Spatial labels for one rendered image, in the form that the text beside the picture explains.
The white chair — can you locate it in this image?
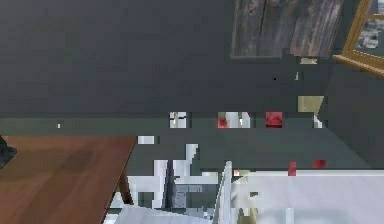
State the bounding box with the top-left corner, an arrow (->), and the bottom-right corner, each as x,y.
103,143 -> 234,224

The grey wood framed picture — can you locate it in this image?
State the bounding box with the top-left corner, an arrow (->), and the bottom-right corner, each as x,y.
230,0 -> 345,60

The white table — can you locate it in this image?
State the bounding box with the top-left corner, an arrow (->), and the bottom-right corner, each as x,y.
231,169 -> 384,224

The brown wooden table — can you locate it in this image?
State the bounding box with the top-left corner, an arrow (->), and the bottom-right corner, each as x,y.
0,134 -> 139,224

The wooden framed window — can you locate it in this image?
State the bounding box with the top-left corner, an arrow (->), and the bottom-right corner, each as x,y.
332,0 -> 384,79

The dark grey object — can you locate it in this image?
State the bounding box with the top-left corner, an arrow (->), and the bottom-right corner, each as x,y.
0,134 -> 18,170

